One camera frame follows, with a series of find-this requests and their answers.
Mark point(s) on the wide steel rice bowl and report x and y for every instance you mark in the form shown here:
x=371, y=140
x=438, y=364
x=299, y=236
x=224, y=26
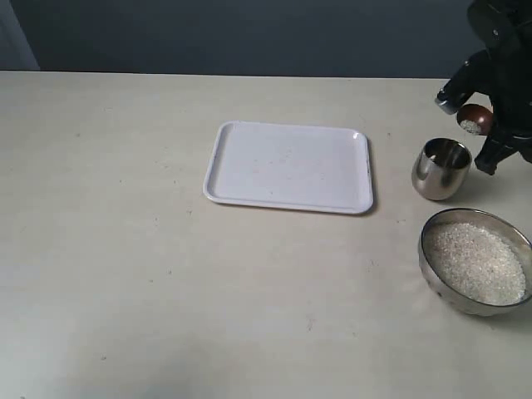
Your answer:
x=512, y=236

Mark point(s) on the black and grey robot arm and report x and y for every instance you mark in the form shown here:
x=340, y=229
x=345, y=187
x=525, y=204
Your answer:
x=488, y=18

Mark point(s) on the small steel cup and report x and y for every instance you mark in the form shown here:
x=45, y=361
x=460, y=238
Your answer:
x=440, y=169

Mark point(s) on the dark red wooden spoon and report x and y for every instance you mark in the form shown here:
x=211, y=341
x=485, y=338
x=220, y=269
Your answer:
x=475, y=119

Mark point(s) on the white rectangular plastic tray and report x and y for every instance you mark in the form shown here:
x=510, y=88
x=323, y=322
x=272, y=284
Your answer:
x=303, y=168

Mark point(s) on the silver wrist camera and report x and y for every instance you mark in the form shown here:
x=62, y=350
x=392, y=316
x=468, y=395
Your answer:
x=449, y=104

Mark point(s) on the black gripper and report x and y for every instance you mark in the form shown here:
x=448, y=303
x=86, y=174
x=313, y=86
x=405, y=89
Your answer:
x=503, y=74

